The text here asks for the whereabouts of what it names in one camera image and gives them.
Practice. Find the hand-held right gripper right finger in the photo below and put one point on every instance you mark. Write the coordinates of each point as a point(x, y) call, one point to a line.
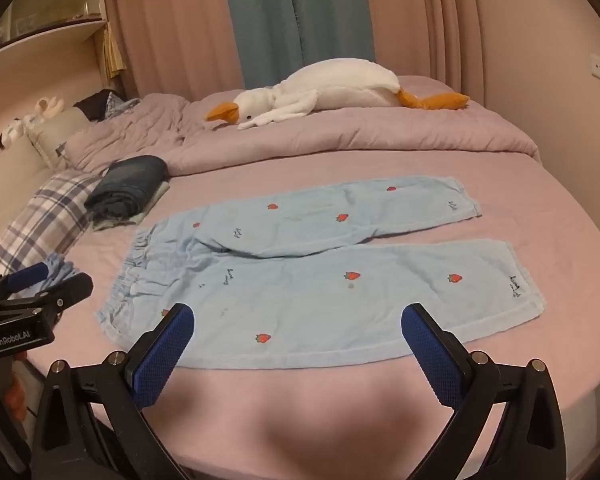
point(430, 355)

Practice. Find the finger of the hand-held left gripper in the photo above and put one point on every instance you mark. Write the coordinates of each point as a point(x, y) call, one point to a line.
point(55, 292)
point(25, 275)

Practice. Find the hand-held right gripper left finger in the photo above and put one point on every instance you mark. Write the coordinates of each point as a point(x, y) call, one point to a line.
point(162, 355)

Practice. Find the light blue strawberry print pants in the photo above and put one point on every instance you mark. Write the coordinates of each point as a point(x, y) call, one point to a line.
point(305, 285)

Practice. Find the person's left hand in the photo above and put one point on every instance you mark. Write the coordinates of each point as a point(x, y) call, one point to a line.
point(16, 395)

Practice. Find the light blue striped cloth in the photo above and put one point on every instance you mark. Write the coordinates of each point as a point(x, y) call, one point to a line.
point(57, 266)

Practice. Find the plaid pillow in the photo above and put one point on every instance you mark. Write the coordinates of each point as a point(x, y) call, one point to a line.
point(45, 210)

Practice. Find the cream pillow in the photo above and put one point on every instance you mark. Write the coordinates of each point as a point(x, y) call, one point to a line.
point(10, 185)

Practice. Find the folded dark blue jeans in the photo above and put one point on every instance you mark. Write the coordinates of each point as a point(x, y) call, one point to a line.
point(130, 180)

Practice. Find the bed with pink sheet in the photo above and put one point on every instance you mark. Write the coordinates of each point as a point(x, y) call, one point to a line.
point(300, 410)

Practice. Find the small white plush toy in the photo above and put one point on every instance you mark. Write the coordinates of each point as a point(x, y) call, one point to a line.
point(25, 122)

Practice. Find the beige pillow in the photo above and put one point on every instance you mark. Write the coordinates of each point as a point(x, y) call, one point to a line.
point(60, 125)

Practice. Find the dark garment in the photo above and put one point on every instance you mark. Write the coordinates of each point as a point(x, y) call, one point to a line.
point(97, 102)

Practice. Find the plaid shirt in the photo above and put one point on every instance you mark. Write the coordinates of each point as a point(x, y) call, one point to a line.
point(122, 107)

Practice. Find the purple quilt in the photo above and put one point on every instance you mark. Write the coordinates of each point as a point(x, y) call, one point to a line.
point(380, 135)

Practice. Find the white goose plush toy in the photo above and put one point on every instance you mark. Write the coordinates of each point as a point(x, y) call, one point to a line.
point(340, 85)

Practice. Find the pink curtain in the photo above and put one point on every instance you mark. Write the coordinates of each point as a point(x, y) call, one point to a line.
point(420, 25)
point(180, 35)

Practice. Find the blue curtain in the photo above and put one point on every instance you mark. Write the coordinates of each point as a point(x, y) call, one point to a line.
point(280, 20)

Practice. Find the cream wall shelf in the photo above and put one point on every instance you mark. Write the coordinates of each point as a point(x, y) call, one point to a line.
point(55, 30)

